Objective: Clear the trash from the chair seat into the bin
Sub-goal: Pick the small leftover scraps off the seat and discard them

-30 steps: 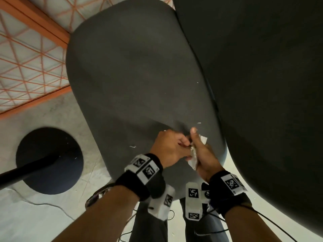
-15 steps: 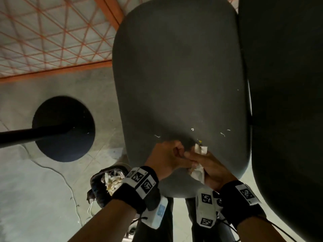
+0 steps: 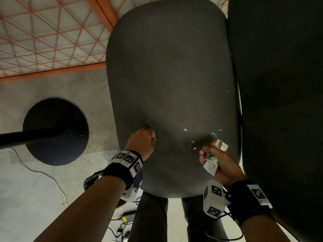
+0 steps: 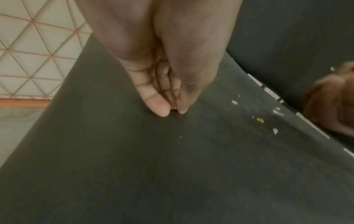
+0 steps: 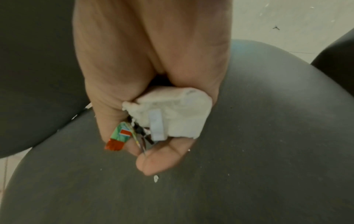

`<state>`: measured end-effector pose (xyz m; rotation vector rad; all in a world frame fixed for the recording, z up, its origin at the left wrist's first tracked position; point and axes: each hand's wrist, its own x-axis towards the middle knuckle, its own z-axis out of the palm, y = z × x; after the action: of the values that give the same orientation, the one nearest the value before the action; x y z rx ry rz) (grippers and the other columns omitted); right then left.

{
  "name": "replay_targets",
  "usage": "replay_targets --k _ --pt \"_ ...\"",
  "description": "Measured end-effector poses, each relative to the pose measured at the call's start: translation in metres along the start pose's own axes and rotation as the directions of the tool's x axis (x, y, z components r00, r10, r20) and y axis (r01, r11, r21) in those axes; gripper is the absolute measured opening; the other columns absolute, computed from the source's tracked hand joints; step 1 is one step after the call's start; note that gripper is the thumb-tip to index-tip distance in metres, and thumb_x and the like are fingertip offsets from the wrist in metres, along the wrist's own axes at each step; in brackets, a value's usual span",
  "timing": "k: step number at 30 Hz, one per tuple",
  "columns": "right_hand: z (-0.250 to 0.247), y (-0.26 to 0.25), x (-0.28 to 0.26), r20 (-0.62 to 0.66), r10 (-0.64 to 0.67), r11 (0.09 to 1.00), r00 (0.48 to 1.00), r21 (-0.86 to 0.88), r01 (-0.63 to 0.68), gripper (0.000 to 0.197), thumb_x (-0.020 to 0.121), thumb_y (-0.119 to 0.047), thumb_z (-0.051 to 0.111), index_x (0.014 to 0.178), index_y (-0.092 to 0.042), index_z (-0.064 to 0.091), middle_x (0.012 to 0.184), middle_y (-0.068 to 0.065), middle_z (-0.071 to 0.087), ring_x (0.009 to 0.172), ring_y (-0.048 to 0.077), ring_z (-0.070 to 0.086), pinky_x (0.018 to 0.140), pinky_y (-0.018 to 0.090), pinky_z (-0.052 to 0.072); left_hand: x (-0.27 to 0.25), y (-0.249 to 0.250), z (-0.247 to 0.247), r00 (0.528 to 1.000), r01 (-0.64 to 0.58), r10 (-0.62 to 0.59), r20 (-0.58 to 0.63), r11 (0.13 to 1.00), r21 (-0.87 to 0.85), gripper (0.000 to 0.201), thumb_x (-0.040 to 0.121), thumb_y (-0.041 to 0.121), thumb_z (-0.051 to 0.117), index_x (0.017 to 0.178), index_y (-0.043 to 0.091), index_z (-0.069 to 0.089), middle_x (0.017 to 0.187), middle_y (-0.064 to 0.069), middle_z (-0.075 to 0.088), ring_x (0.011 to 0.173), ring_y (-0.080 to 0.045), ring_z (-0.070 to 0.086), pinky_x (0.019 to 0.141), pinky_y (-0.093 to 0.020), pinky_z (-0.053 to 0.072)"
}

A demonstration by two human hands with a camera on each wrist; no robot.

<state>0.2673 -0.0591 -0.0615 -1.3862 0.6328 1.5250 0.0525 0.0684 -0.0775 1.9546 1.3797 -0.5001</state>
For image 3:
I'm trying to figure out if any person's right hand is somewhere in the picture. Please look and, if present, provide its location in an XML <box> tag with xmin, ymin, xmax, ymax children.
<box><xmin>199</xmin><ymin>141</ymin><xmax>248</xmax><ymax>189</ymax></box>

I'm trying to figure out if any person's left hand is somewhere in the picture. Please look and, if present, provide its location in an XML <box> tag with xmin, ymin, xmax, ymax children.
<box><xmin>125</xmin><ymin>127</ymin><xmax>157</xmax><ymax>162</ymax></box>

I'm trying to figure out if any white paper napkin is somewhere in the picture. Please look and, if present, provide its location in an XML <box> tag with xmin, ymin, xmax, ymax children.
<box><xmin>203</xmin><ymin>139</ymin><xmax>229</xmax><ymax>177</ymax></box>

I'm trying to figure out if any shredded paper trash pile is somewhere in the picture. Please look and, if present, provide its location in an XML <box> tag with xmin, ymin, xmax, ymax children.
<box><xmin>183</xmin><ymin>90</ymin><xmax>230</xmax><ymax>150</ymax></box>

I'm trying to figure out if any black trash bin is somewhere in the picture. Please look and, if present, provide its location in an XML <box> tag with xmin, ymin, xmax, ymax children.
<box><xmin>83</xmin><ymin>170</ymin><xmax>105</xmax><ymax>192</ymax></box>

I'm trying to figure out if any grey upholstered chair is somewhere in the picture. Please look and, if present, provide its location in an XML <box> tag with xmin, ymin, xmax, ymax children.
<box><xmin>106</xmin><ymin>0</ymin><xmax>323</xmax><ymax>242</ymax></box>

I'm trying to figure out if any person's right forearm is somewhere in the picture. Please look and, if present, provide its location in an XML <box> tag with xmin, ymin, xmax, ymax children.
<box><xmin>241</xmin><ymin>214</ymin><xmax>292</xmax><ymax>242</ymax></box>

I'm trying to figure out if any person's left forearm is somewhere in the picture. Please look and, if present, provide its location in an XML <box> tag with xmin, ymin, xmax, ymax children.
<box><xmin>33</xmin><ymin>175</ymin><xmax>127</xmax><ymax>242</ymax></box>

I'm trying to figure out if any black left wristband with markers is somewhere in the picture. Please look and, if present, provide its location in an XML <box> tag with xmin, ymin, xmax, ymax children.
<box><xmin>102</xmin><ymin>150</ymin><xmax>144</xmax><ymax>190</ymax></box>

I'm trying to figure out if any black power adapter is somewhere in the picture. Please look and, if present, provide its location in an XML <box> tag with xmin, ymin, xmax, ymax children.
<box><xmin>121</xmin><ymin>211</ymin><xmax>137</xmax><ymax>224</ymax></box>

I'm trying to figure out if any white power plug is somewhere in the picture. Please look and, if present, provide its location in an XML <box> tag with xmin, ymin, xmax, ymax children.
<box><xmin>115</xmin><ymin>230</ymin><xmax>132</xmax><ymax>242</ymax></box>

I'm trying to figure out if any orange mesh fence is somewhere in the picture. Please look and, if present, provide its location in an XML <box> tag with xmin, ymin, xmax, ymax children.
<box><xmin>0</xmin><ymin>0</ymin><xmax>229</xmax><ymax>85</ymax></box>

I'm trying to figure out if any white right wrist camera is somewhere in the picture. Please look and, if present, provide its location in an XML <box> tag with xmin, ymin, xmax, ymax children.
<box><xmin>203</xmin><ymin>180</ymin><xmax>231</xmax><ymax>219</ymax></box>

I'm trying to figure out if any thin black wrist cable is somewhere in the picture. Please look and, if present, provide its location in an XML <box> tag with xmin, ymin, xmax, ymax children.
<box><xmin>205</xmin><ymin>211</ymin><xmax>244</xmax><ymax>242</ymax></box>

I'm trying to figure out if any white table black pedestal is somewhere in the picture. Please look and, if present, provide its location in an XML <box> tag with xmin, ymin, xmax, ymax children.
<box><xmin>0</xmin><ymin>97</ymin><xmax>89</xmax><ymax>166</ymax></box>

